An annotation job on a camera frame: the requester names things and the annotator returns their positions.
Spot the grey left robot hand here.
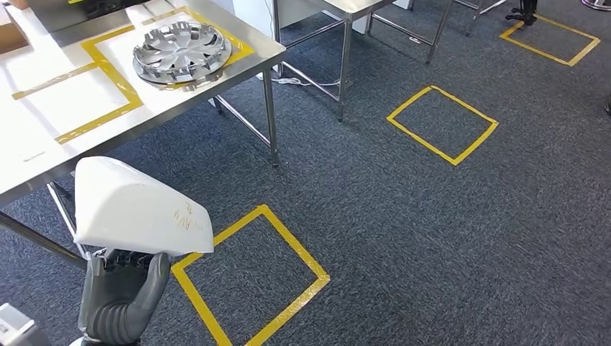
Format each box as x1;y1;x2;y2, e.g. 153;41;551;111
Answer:
79;249;171;332

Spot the white plastic shell part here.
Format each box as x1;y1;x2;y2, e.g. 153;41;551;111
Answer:
73;156;215;257

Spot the steel workbench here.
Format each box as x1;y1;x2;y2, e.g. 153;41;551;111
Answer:
0;0;287;261

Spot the silver metal wheel part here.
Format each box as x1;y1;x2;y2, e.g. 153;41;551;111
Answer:
133;21;233;86

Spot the steel table leg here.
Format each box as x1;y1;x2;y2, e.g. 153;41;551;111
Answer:
0;210;89;271

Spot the yellow floor tape square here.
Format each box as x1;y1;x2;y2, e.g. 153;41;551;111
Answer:
386;84;500;167
499;14;602;67
171;204;331;346

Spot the black stand base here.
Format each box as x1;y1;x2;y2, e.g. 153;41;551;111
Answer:
504;0;539;26

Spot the white power cable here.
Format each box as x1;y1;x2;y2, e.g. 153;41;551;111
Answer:
272;76;342;89

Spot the steel frame table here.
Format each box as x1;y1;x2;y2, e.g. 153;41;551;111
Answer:
272;0;455;123

